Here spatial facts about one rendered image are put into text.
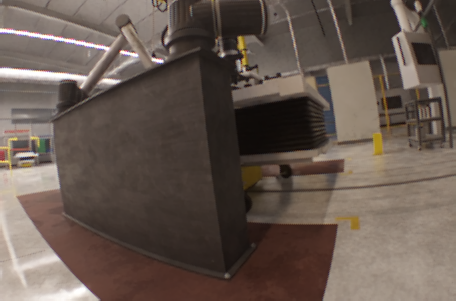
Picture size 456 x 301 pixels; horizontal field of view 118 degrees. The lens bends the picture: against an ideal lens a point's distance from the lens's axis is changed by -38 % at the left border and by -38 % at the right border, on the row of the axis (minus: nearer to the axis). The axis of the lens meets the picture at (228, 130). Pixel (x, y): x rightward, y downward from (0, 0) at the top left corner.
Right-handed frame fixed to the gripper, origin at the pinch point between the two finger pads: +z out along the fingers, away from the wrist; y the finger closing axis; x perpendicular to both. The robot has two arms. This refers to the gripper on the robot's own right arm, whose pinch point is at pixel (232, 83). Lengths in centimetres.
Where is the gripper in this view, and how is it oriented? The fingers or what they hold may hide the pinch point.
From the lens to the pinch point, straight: 134.4
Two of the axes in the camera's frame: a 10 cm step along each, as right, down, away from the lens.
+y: -4.7, 0.3, -8.8
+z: 1.2, 9.9, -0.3
